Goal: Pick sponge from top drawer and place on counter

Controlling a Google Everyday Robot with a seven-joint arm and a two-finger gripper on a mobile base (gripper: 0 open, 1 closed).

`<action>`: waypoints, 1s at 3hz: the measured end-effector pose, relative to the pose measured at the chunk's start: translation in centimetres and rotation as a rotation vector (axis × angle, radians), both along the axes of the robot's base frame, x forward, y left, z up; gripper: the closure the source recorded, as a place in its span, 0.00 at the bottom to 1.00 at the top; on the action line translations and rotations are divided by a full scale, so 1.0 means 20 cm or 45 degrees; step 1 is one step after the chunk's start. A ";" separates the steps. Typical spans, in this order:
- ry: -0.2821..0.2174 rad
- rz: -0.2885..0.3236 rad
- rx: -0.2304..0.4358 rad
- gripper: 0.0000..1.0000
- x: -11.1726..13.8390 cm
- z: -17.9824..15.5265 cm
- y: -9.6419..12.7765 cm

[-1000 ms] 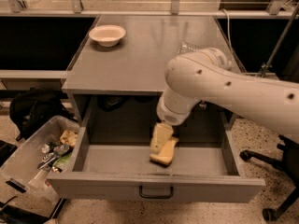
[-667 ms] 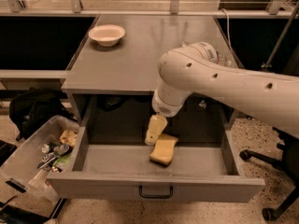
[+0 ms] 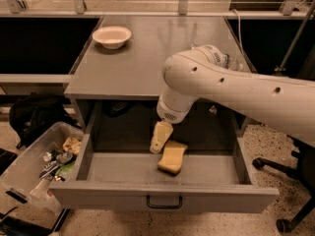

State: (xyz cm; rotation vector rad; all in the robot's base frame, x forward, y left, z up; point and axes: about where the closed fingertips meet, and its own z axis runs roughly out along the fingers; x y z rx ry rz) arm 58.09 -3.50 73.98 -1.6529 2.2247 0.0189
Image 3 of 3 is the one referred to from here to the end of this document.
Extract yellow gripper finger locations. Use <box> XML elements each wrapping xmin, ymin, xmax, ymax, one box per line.
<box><xmin>150</xmin><ymin>142</ymin><xmax>164</xmax><ymax>154</ymax></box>

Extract clear plastic storage bin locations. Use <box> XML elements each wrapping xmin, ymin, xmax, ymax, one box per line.
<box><xmin>0</xmin><ymin>122</ymin><xmax>83</xmax><ymax>213</ymax></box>

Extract crumpled yellow snack bag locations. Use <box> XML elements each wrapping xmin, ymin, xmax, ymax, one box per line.
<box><xmin>62</xmin><ymin>137</ymin><xmax>82</xmax><ymax>155</ymax></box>

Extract black drawer handle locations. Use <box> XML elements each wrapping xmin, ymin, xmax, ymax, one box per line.
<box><xmin>146</xmin><ymin>196</ymin><xmax>183</xmax><ymax>209</ymax></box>

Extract white cable on counter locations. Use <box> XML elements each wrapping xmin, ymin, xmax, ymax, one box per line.
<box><xmin>231</xmin><ymin>9</ymin><xmax>245</xmax><ymax>52</ymax></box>

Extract white bowl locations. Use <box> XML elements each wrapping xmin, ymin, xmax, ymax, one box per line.
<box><xmin>93</xmin><ymin>27</ymin><xmax>132</xmax><ymax>50</ymax></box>

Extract dark snack wrapper in bin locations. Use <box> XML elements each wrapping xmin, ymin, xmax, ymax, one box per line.
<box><xmin>39</xmin><ymin>151</ymin><xmax>73</xmax><ymax>178</ymax></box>

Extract yellow sponge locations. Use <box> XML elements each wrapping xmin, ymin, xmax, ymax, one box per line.
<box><xmin>157</xmin><ymin>141</ymin><xmax>188</xmax><ymax>174</ymax></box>

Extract black backpack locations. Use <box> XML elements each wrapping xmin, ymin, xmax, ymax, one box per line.
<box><xmin>9</xmin><ymin>94</ymin><xmax>77</xmax><ymax>148</ymax></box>

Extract clear plastic water bottle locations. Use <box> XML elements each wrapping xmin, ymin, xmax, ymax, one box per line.
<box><xmin>191</xmin><ymin>44</ymin><xmax>243</xmax><ymax>71</ymax></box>

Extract grey open top drawer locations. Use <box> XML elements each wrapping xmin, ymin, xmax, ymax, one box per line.
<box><xmin>50</xmin><ymin>102</ymin><xmax>279</xmax><ymax>213</ymax></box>

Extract grey cabinet counter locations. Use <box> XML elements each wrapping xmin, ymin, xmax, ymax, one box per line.
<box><xmin>65</xmin><ymin>16</ymin><xmax>254</xmax><ymax>127</ymax></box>

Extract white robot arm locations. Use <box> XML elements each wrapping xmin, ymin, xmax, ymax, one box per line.
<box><xmin>157</xmin><ymin>44</ymin><xmax>315</xmax><ymax>148</ymax></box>

